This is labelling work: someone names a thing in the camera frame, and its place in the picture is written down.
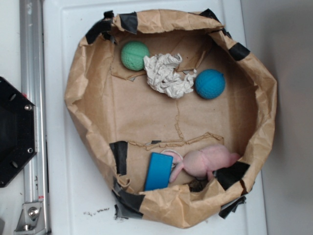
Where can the metal corner bracket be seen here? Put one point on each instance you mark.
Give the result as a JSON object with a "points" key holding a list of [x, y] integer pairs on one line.
{"points": [[31, 220]]}

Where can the blue dimpled ball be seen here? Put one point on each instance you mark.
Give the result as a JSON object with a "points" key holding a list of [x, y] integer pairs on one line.
{"points": [[210, 84]]}

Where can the white tray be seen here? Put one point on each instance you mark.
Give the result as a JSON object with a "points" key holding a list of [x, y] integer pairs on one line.
{"points": [[80, 201]]}

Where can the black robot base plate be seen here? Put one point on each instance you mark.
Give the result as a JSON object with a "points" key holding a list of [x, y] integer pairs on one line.
{"points": [[17, 132]]}

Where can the green dimpled ball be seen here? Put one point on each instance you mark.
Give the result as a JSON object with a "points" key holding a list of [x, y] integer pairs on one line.
{"points": [[132, 55]]}

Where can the crumpled white paper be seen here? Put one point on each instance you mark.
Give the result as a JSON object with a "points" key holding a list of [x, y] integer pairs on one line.
{"points": [[162, 78]]}

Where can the blue rectangular block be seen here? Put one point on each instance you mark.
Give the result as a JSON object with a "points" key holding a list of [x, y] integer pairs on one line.
{"points": [[158, 172]]}

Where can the pink plush toy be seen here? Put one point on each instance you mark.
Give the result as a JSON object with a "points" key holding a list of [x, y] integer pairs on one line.
{"points": [[202, 163]]}

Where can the brown paper bag bin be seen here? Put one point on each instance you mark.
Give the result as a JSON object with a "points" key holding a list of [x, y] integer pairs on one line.
{"points": [[122, 120]]}

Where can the aluminium extrusion rail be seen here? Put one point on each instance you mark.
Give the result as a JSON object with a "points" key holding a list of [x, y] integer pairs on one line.
{"points": [[33, 86]]}

